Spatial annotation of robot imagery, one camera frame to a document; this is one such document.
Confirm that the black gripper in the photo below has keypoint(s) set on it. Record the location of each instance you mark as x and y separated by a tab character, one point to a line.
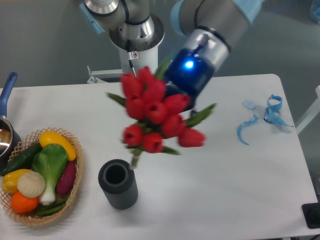
188	74

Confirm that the red tulip bouquet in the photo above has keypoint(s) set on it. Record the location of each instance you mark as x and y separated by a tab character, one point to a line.
157	116

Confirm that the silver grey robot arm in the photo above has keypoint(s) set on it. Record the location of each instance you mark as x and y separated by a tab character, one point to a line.
212	28

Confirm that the dark grey ribbed vase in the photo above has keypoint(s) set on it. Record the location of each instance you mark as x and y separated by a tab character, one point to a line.
118	183

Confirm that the light blue plastic cap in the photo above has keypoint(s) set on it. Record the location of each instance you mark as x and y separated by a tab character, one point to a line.
251	105

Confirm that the blue curved plastic strip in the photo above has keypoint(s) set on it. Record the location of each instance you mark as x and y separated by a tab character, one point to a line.
253	120

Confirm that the blue crumpled plastic strip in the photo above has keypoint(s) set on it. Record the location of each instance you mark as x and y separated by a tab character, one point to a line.
272	113

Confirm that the blue object top right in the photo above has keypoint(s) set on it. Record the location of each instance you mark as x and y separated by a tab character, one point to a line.
315	10

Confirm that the yellow squash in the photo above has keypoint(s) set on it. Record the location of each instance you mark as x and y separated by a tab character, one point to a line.
52	137

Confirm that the green bok choy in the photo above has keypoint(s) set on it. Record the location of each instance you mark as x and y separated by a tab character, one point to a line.
50	163

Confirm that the purple sweet potato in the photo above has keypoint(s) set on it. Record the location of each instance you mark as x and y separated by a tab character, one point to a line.
67	179

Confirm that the woven wicker basket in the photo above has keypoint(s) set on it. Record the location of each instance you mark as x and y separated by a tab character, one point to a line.
30	218

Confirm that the black device at table edge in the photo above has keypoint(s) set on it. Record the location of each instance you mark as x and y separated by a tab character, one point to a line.
311	212

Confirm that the green cucumber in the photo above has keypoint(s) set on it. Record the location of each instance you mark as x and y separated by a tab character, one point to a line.
23	160

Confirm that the green pea pods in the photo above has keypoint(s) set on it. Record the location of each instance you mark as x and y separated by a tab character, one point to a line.
51	209

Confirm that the yellow bell pepper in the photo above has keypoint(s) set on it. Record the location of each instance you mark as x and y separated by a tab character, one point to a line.
10	180

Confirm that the orange fruit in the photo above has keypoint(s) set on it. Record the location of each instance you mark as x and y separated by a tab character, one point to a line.
21	204

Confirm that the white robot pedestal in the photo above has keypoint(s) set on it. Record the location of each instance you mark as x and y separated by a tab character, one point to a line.
139	59

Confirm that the white metal base frame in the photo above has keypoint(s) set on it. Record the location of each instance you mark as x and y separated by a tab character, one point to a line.
103	76

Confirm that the white frame leg right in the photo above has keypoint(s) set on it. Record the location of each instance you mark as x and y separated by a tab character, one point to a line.
309	114

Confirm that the blue handled saucepan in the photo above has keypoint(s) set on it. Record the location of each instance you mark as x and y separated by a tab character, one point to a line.
9	138

